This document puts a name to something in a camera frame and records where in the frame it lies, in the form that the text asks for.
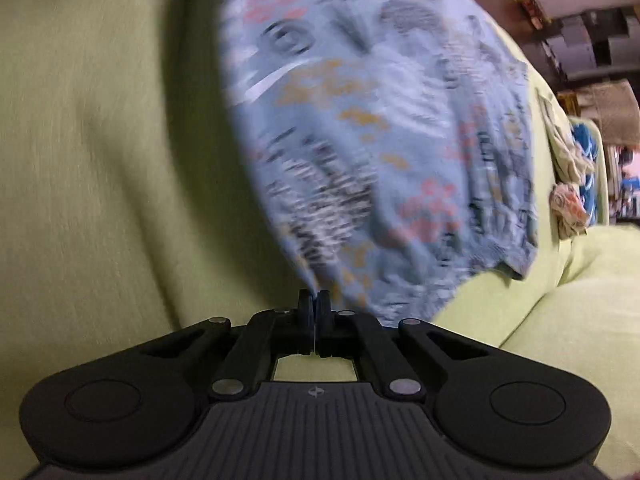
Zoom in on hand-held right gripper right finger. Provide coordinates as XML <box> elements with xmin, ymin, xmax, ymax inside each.
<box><xmin>317</xmin><ymin>290</ymin><xmax>490</xmax><ymax>402</ymax></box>

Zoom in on cluttered shelf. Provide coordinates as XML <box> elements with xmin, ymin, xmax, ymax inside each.
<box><xmin>510</xmin><ymin>0</ymin><xmax>640</xmax><ymax>221</ymax></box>

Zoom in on blue patterned garment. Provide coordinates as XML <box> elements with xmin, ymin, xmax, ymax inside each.
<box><xmin>217</xmin><ymin>0</ymin><xmax>543</xmax><ymax>330</ymax></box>

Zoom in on crumpled floral cloth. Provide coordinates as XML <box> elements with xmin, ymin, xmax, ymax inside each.
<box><xmin>542</xmin><ymin>87</ymin><xmax>598</xmax><ymax>239</ymax></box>

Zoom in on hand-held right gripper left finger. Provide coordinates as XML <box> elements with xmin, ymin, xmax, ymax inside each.
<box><xmin>144</xmin><ymin>289</ymin><xmax>316</xmax><ymax>402</ymax></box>

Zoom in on blue printed pillow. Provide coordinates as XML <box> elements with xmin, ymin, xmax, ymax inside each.
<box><xmin>567</xmin><ymin>116</ymin><xmax>610</xmax><ymax>227</ymax></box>

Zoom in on green sofa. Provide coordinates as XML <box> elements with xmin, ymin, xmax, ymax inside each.
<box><xmin>0</xmin><ymin>0</ymin><xmax>640</xmax><ymax>480</ymax></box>

